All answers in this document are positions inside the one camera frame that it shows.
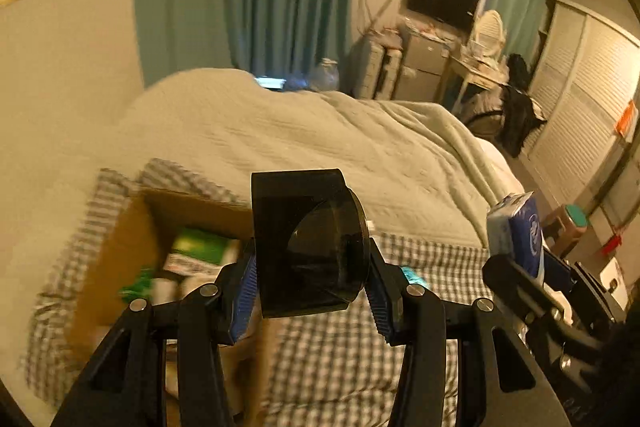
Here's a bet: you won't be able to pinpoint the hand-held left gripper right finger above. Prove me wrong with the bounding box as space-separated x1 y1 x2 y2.
365 242 573 427

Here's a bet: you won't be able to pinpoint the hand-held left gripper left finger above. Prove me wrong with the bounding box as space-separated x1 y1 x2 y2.
50 252 258 427

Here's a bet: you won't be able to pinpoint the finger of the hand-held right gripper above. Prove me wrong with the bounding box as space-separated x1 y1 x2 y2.
482 254 556 325
542 248 576 294

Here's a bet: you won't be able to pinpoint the blue white tissue packet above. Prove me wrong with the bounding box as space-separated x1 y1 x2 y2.
486 192 546 280

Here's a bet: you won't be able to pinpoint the dark translucent plastic box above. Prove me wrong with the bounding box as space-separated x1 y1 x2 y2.
250 167 372 319

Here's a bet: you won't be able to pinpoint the green crinkled packet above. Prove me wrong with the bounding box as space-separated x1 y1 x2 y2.
119 267 161 303

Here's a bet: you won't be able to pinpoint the brown cardboard box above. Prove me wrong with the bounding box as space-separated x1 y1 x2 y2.
65 187 281 427

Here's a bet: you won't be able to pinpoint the small teal item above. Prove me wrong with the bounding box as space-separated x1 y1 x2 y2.
400 266 426 288

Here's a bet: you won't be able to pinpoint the teal topped stool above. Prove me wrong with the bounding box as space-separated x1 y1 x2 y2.
542 203 588 258

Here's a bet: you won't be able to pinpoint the green and white carton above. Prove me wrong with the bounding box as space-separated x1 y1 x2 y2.
167 227 241 268

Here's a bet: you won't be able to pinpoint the grey checked bedsheet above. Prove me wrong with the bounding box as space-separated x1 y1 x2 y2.
22 157 506 427

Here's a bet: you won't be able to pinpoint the dark hanging clothes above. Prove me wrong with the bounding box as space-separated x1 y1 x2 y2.
500 54 548 158

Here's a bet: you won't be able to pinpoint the louvred wardrobe doors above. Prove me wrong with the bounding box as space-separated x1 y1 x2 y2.
530 0 640 218

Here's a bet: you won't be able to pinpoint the orange paper sheet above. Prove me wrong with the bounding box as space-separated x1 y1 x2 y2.
614 101 638 140

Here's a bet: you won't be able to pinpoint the white and black jacket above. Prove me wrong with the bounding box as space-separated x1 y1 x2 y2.
460 89 506 138

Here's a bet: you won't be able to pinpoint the pale green blanket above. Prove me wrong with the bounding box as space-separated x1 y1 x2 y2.
115 67 526 248

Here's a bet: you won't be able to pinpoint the white desk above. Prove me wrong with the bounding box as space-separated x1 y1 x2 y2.
440 52 511 112

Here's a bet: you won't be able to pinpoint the grey mini fridge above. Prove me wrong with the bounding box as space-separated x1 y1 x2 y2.
392 29 456 105

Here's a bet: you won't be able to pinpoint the clear plastic bag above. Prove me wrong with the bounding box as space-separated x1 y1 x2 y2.
310 57 341 90

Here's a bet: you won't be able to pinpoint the white radiator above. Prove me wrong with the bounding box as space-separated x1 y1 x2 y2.
352 34 403 100

